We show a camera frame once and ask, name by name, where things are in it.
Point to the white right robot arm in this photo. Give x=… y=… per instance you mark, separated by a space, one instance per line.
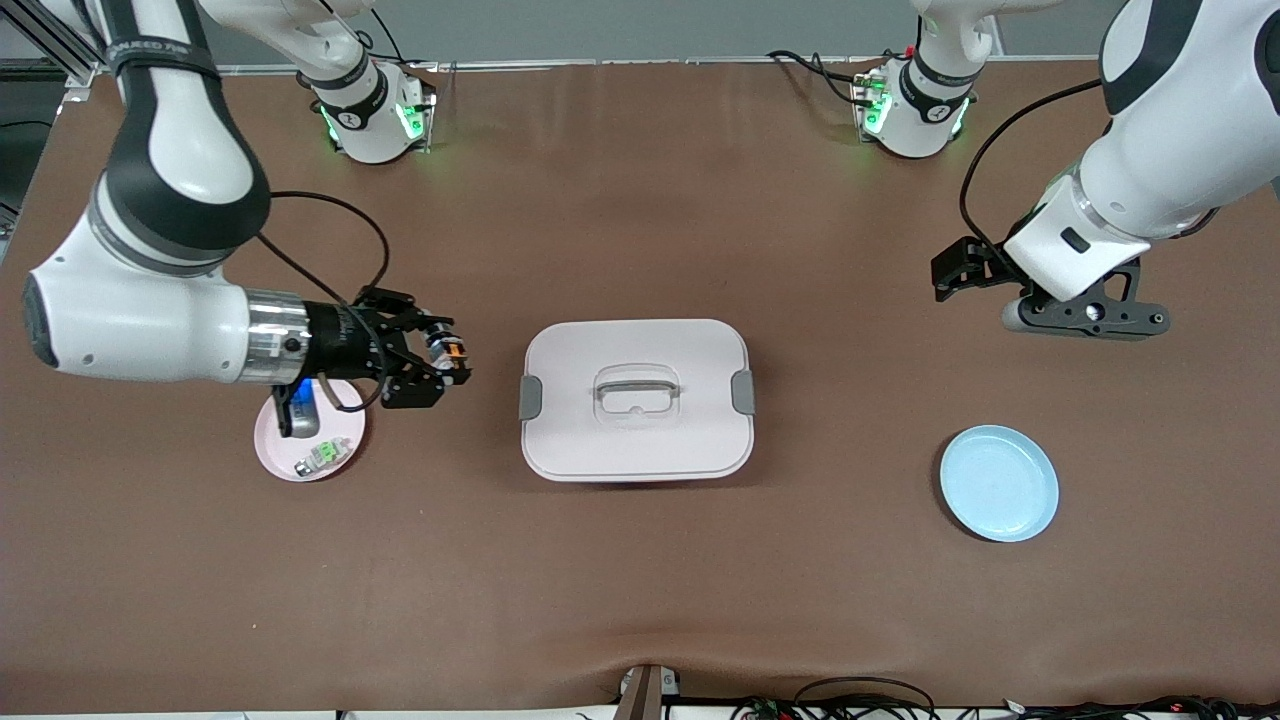
x=170 y=140

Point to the aluminium frame post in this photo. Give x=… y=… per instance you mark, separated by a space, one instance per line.
x=80 y=72

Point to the orange push-button switch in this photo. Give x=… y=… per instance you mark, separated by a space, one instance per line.
x=447 y=350

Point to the white lidded storage box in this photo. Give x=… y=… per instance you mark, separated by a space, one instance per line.
x=636 y=440

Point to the light blue round plate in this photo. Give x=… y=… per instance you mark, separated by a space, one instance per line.
x=1000 y=485

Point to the front camera mount bracket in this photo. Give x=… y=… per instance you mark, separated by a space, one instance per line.
x=645 y=695

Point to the green push-button switch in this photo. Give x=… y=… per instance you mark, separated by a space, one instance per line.
x=322 y=456

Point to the pink round plate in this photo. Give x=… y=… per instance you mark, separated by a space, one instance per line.
x=340 y=462

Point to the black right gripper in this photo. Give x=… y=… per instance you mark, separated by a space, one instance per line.
x=337 y=340

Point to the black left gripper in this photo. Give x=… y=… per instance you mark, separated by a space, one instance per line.
x=966 y=266

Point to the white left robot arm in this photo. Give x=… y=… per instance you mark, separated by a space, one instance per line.
x=1180 y=120

